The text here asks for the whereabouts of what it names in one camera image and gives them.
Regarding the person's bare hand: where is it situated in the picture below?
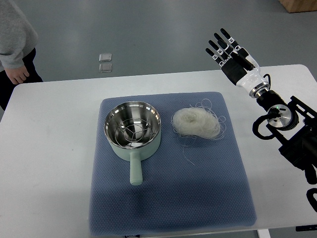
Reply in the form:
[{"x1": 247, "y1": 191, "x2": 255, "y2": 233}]
[{"x1": 4, "y1": 65, "x2": 29, "y2": 85}]

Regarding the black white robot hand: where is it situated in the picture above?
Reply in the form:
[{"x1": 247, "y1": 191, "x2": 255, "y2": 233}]
[{"x1": 206, "y1": 28, "x2": 270, "y2": 98}]

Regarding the white vermicelli bundle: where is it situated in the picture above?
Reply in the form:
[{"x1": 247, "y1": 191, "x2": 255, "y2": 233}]
[{"x1": 170, "y1": 98, "x2": 226, "y2": 166}]

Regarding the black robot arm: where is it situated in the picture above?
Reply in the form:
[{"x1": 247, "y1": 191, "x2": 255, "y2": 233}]
[{"x1": 252, "y1": 74, "x2": 317, "y2": 185}]

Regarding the mint green pot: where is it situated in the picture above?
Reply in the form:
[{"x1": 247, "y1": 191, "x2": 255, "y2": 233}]
[{"x1": 104, "y1": 101, "x2": 161, "y2": 185}]

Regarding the person in grey sweater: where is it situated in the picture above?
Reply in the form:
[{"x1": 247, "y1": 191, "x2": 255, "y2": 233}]
[{"x1": 0, "y1": 0, "x2": 44, "y2": 111}]

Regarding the wooden box corner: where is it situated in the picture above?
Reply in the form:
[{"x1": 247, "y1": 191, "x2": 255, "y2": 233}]
[{"x1": 279, "y1": 0, "x2": 317, "y2": 13}]

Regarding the lower floor metal plate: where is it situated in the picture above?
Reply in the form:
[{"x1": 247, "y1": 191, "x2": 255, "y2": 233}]
[{"x1": 99, "y1": 63, "x2": 112, "y2": 73}]

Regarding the floor metal plate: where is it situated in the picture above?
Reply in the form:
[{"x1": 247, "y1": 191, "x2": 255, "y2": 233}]
[
  {"x1": 99, "y1": 53, "x2": 112, "y2": 62},
  {"x1": 99, "y1": 63, "x2": 112, "y2": 73}
]

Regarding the upper floor metal plate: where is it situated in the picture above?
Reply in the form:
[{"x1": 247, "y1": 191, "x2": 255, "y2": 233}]
[{"x1": 99, "y1": 53, "x2": 112, "y2": 62}]

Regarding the blue textured mat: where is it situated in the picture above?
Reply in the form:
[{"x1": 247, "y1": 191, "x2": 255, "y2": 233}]
[{"x1": 89, "y1": 92, "x2": 257, "y2": 236}]

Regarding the black table control panel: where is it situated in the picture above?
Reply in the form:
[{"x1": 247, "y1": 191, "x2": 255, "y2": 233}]
[{"x1": 295, "y1": 225, "x2": 317, "y2": 232}]

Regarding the wire steaming rack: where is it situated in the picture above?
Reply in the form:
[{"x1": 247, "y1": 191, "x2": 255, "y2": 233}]
[{"x1": 114, "y1": 118, "x2": 155, "y2": 148}]

